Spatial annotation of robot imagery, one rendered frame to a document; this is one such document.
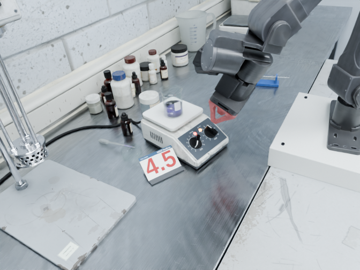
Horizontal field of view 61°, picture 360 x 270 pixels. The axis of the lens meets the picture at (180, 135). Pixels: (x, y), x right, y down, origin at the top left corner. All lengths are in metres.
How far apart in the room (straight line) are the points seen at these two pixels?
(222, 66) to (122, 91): 0.50
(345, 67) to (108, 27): 0.80
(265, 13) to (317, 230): 0.41
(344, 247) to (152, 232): 0.35
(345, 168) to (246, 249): 0.27
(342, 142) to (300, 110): 0.15
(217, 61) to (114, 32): 0.72
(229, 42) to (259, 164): 0.33
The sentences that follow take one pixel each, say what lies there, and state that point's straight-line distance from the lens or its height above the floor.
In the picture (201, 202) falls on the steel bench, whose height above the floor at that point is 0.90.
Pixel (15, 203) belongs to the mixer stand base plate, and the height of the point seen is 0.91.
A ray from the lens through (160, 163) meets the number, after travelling 0.75.
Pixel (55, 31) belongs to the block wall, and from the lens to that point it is 1.04.
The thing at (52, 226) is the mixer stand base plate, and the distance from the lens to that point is 0.70.
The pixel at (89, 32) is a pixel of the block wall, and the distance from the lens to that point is 1.13.
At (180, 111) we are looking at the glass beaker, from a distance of 0.77.
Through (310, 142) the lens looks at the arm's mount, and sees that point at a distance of 0.77.
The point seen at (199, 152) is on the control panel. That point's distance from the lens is 0.74.
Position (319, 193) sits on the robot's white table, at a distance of 0.73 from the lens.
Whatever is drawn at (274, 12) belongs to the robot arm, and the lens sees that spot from 0.57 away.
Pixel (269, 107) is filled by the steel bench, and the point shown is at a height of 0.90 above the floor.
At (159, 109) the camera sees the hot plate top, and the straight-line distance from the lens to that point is 0.82.
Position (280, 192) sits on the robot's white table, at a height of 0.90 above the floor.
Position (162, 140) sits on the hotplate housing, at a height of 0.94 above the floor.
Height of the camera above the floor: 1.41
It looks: 36 degrees down
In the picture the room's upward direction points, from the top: 5 degrees counter-clockwise
